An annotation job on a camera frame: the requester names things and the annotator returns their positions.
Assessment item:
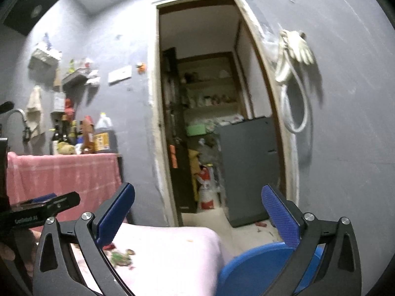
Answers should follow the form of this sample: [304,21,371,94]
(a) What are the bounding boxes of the chrome kitchen faucet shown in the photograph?
[5,108,31,144]

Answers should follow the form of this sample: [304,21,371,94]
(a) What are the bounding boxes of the person's left hand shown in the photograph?
[1,229,41,278]

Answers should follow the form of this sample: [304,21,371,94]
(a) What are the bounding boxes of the green vegetable scraps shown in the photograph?
[102,243,135,269]

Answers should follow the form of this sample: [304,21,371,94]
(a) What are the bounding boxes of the pink checked towel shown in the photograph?
[7,152,121,221]

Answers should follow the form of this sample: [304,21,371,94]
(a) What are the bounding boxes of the blue plastic bucket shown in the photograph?
[216,241,326,296]

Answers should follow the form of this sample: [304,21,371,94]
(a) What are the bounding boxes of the dark soy sauce bottle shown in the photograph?
[52,114,76,155]

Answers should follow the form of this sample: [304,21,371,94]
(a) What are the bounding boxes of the brown sauce bottle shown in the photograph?
[82,116,94,154]

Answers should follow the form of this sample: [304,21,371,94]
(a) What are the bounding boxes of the beige hanging rag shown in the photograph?
[26,86,45,138]

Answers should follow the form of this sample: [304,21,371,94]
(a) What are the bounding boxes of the pink table cloth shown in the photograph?
[69,222,233,296]

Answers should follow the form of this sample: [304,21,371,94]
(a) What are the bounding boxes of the large oil jug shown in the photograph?
[94,112,118,154]

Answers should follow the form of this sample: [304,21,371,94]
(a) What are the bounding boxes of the white red sack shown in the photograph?
[196,164,220,210]

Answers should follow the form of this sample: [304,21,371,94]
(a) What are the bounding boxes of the grey refrigerator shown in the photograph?
[218,117,280,228]

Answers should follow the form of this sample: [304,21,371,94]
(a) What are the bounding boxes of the dark wooden door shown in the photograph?
[161,47,197,213]

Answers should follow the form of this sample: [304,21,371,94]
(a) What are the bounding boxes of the green box on shelf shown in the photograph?
[186,124,206,137]

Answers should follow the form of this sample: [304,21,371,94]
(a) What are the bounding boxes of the white rubber gloves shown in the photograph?
[275,29,314,84]

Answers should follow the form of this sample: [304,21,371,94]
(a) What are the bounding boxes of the wall shelf rack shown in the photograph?
[61,68,90,88]

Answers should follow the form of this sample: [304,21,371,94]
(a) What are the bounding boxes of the white wall basket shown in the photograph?
[28,47,62,69]

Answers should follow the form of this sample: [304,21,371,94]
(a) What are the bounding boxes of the white hose loop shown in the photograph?
[278,64,311,134]

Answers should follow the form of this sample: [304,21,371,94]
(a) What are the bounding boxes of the white wall socket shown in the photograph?
[107,65,133,84]

